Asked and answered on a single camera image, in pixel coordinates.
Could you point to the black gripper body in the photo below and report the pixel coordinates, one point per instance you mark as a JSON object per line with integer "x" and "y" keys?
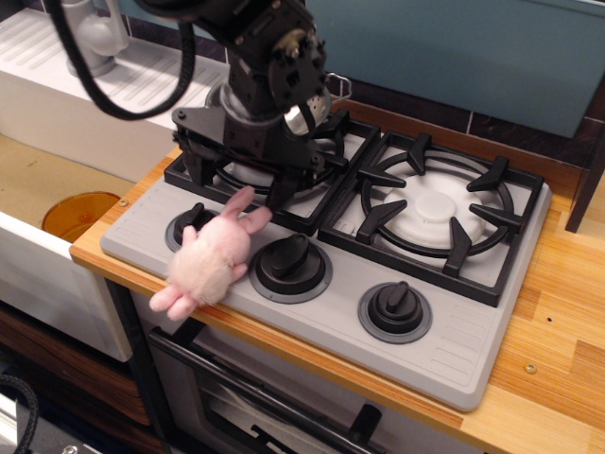
{"x": 266, "y": 146}

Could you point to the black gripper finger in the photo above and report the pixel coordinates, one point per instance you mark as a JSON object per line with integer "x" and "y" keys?
{"x": 198, "y": 161}
{"x": 284, "y": 187}

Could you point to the pink plush bunny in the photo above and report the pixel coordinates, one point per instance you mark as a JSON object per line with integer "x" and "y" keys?
{"x": 210, "y": 259}

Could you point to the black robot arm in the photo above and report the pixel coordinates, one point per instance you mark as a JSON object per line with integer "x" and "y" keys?
{"x": 275, "y": 96}

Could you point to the left black burner grate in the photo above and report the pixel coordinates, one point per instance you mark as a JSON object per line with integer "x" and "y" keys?
{"x": 342, "y": 141}

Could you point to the black burner grate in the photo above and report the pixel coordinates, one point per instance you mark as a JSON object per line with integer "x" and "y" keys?
{"x": 447, "y": 218}
{"x": 342, "y": 141}

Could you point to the left black stove knob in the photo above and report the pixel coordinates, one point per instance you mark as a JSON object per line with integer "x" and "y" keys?
{"x": 197, "y": 216}

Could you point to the black stove knob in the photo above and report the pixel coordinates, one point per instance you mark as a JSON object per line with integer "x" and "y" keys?
{"x": 291, "y": 270}
{"x": 197, "y": 216}
{"x": 395, "y": 313}

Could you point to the steel colander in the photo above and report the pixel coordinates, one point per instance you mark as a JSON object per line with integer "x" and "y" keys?
{"x": 298, "y": 119}

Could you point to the middle black stove knob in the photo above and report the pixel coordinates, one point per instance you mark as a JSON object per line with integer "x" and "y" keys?
{"x": 291, "y": 270}

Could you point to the orange plastic plate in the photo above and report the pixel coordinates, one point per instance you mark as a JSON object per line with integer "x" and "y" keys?
{"x": 72, "y": 217}

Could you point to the grey toy faucet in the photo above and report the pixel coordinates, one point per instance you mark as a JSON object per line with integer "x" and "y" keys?
{"x": 90, "y": 40}

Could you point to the white toy sink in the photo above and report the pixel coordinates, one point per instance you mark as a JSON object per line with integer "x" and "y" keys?
{"x": 55, "y": 143}

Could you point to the right black stove knob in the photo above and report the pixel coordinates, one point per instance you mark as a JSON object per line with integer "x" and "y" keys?
{"x": 395, "y": 313}

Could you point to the right black burner grate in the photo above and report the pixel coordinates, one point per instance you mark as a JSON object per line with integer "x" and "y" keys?
{"x": 447, "y": 218}

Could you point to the grey toy stove top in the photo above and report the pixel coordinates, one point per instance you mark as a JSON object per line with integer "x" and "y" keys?
{"x": 451, "y": 363}

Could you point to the toy oven door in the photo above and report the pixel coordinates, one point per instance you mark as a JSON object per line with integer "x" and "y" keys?
{"x": 237, "y": 398}

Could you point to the dark wooden frame post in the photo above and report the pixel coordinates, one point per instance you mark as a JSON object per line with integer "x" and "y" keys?
{"x": 588, "y": 182}

